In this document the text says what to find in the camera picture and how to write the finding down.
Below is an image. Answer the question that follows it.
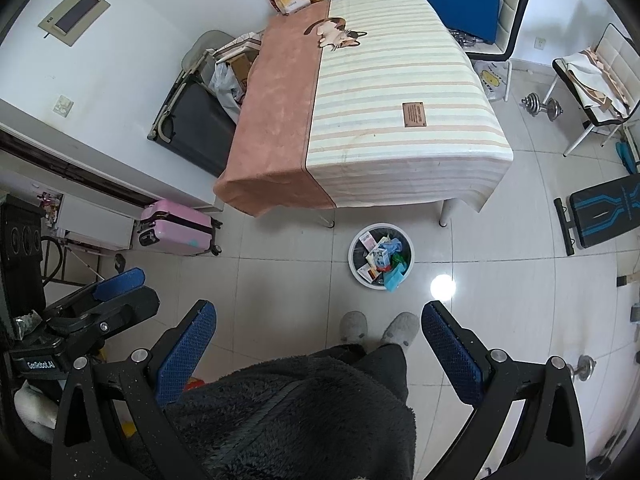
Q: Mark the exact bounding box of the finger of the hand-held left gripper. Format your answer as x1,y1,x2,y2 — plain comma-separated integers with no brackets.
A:
50,287,161,356
45,267,146,318

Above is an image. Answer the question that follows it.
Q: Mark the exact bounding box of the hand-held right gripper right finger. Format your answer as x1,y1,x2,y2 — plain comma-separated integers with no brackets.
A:
421,300,587,480

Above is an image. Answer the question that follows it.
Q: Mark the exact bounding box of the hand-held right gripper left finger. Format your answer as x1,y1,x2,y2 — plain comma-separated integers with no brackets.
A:
50,299,218,480

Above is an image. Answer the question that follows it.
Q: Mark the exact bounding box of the light blue plastic sheet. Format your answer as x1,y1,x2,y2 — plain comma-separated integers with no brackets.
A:
382,266,408,292

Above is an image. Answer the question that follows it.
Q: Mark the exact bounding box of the long white printed box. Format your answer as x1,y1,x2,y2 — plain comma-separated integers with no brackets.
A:
364,260,388,286

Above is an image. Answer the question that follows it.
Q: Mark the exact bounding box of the round grey trash bin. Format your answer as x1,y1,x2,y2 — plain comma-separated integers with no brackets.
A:
348,223,417,292

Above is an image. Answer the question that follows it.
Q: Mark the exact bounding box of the grey fluffy slipper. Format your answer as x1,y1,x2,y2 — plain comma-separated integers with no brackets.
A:
340,311,369,345
381,312,420,347

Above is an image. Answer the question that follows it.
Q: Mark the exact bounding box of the white low cabinet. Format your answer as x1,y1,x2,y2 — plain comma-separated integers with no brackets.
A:
55,194,136,251

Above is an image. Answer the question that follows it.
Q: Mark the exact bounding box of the pink suitcase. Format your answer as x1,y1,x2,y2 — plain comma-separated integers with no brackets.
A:
136,199,223,257

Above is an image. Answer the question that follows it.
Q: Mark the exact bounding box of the black speaker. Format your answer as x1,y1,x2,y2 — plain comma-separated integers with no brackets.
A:
0,200,46,306

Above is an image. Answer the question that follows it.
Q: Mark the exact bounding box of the person's dark fleece robe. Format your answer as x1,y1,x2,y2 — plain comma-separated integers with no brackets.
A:
165,342,418,480

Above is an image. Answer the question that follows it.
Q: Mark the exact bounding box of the small chrome dumbbell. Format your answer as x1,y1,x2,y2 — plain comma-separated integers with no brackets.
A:
567,355,596,381

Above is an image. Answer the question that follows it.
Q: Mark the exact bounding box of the white table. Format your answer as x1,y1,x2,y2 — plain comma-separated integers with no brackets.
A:
317,197,458,230

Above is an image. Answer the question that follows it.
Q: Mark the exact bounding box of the black and blue weight bench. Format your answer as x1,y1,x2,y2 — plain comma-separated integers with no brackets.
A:
553,174,640,257

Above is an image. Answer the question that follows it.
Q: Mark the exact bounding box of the white plastic bag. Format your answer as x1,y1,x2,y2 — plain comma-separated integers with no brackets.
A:
207,62,246,121

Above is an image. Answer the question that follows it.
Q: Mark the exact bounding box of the brown leather label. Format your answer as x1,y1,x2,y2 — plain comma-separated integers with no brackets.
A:
402,101,428,130

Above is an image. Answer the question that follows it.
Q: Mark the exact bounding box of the cardboard box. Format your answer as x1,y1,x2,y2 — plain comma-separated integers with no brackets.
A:
215,32,263,101

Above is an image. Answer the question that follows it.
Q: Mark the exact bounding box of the large chrome dumbbell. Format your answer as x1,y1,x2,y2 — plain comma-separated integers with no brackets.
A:
520,92,563,122

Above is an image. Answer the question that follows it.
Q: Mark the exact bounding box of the teal plastic item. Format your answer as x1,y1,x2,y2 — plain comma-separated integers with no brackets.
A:
615,140,640,175

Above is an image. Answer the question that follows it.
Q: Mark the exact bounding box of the white bag with yellow print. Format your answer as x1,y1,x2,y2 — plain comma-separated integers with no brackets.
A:
472,60,511,103

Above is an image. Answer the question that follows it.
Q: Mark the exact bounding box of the beige cloth bag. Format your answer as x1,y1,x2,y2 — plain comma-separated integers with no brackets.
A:
562,47,633,116

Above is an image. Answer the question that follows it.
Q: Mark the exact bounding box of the white framed chair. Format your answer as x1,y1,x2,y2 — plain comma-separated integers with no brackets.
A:
552,22,640,157

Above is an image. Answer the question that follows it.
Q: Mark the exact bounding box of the teal blue folder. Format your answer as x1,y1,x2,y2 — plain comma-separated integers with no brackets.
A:
416,0,502,43

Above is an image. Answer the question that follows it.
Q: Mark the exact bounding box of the beige wall panel box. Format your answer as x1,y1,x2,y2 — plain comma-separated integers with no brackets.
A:
39,0,111,48

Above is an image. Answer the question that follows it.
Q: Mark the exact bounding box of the beige chair with black frame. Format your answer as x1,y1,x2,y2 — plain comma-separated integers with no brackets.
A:
415,0,531,101

